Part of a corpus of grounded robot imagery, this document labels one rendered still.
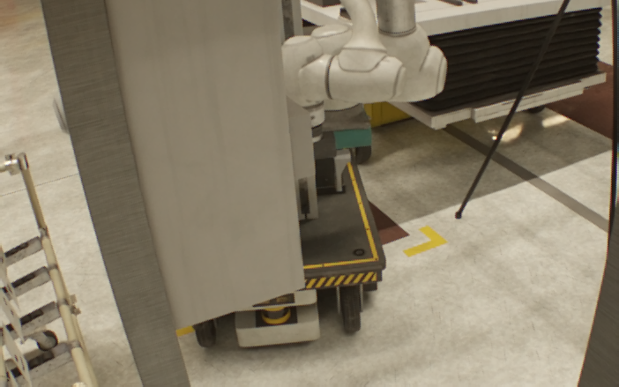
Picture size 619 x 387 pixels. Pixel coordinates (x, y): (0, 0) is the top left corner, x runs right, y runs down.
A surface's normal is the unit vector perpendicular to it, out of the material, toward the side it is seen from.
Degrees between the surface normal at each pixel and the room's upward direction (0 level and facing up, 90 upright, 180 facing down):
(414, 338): 0
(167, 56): 90
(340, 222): 0
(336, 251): 0
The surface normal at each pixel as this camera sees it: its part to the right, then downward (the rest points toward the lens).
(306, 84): -0.24, 0.52
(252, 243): 0.44, 0.41
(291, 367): -0.07, -0.87
